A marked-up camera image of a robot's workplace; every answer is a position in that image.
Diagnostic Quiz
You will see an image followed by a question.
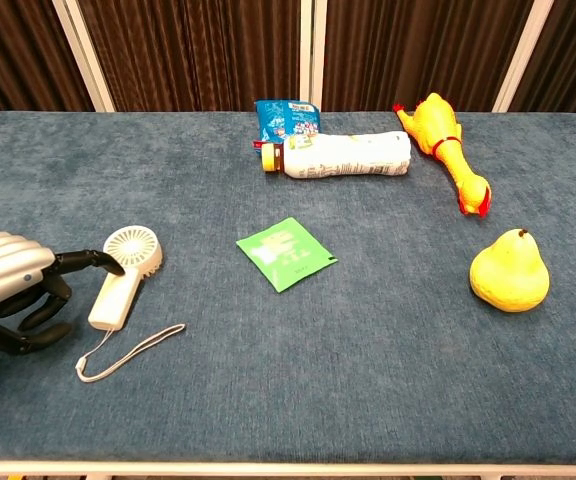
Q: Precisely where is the white handheld fan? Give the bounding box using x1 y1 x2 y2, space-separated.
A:
74 224 187 384

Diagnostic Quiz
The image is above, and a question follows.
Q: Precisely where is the green sachet packet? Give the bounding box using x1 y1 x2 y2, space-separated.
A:
235 216 340 294

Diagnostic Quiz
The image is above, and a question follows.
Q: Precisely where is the blue table cloth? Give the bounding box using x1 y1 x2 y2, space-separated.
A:
0 110 576 464

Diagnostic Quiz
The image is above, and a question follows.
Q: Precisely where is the white slanted screen post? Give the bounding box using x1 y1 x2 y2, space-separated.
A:
491 0 555 114
51 0 117 113

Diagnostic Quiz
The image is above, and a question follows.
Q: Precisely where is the brown pleated curtain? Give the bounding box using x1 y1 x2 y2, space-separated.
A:
0 0 576 126

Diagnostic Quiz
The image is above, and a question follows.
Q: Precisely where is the yellow rubber chicken toy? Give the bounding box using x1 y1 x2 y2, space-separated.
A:
392 92 493 219

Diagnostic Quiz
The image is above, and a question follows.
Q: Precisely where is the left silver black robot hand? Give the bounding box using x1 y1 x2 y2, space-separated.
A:
0 231 127 357

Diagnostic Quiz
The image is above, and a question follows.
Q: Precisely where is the white table frame rail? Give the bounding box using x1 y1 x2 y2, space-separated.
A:
0 459 576 480

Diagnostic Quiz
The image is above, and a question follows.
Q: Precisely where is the yellow pear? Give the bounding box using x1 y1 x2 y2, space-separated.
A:
469 228 551 314

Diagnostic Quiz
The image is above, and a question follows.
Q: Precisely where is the blue snack bag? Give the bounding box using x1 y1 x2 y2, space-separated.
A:
252 98 322 150

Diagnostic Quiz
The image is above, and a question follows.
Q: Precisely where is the white bottle with yellow cap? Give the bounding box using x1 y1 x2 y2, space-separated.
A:
261 130 413 180

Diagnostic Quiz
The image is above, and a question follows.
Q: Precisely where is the white upright screen post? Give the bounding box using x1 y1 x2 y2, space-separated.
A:
298 0 328 112

